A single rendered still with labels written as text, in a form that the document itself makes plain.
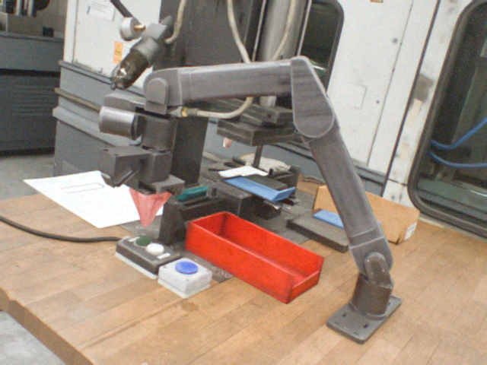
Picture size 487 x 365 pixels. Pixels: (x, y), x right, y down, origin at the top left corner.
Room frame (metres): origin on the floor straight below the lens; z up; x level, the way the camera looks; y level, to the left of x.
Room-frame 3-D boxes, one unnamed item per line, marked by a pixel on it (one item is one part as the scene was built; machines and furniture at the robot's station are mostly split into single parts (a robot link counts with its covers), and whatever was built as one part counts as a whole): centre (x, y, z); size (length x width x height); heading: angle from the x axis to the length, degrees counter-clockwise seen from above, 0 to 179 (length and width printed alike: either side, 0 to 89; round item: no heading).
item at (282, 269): (0.88, -0.04, 0.93); 0.25 x 0.12 x 0.06; 57
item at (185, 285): (0.76, 0.07, 0.90); 0.07 x 0.07 x 0.06; 57
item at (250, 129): (1.16, 0.05, 1.22); 0.26 x 0.18 x 0.30; 57
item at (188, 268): (0.76, 0.07, 0.93); 0.04 x 0.04 x 0.02
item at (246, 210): (1.14, -0.02, 0.94); 0.20 x 0.10 x 0.07; 147
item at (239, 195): (1.14, -0.02, 0.98); 0.20 x 0.10 x 0.01; 147
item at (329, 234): (1.14, -0.24, 0.91); 0.17 x 0.16 x 0.02; 147
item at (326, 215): (1.17, -0.28, 0.93); 0.15 x 0.07 x 0.03; 61
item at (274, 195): (1.10, -0.04, 1.00); 0.15 x 0.07 x 0.03; 57
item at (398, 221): (1.27, -0.34, 0.93); 0.25 x 0.13 x 0.08; 57
